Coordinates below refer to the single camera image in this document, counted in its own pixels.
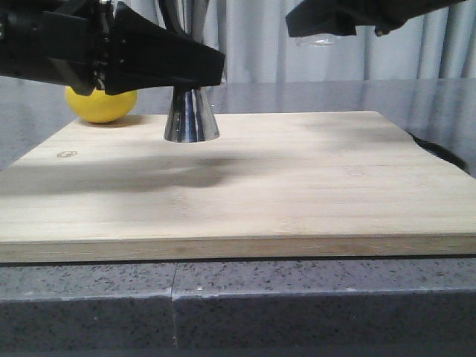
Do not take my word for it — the wooden cutting board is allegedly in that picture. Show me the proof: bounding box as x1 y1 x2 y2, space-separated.
1 112 475 263

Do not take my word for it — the black cutting board handle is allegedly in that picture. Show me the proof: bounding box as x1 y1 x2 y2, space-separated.
408 132 470 174

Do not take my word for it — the yellow lemon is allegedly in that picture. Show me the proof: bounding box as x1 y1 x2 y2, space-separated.
65 86 138 123

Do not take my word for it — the steel double jigger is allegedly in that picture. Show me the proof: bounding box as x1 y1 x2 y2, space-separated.
164 86 220 143

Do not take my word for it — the grey curtain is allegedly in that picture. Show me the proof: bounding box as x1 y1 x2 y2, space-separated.
204 1 475 83

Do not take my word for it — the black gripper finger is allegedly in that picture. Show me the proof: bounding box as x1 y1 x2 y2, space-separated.
104 1 225 94

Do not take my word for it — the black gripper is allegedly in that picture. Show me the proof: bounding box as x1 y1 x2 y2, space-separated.
1 1 112 95
286 0 461 37

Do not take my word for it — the small glass beaker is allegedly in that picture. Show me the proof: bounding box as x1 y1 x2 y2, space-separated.
295 33 342 47

